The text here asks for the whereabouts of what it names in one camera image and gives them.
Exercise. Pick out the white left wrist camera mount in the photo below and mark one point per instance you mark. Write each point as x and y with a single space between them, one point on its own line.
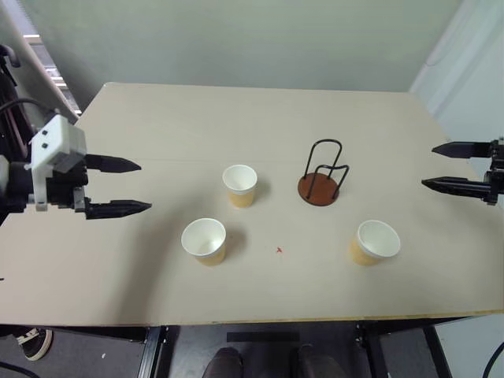
59 138

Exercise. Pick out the dark rounded shape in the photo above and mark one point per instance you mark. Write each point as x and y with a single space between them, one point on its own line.
321 364

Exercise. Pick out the black tape strip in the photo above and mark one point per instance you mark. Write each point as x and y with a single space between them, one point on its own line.
262 337

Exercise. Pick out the black and white sneaker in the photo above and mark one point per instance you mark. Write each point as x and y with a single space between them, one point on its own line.
35 344

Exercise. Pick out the yellow paper cup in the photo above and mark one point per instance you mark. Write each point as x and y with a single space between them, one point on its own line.
360 254
210 258
240 199

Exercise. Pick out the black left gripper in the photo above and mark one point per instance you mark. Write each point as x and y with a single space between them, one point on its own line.
63 189

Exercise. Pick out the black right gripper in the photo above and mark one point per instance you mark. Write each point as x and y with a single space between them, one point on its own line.
497 173

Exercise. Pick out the black table leg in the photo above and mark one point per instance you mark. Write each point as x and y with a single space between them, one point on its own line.
151 354
370 350

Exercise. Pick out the black equipment stand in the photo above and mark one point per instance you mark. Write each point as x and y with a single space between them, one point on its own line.
6 86

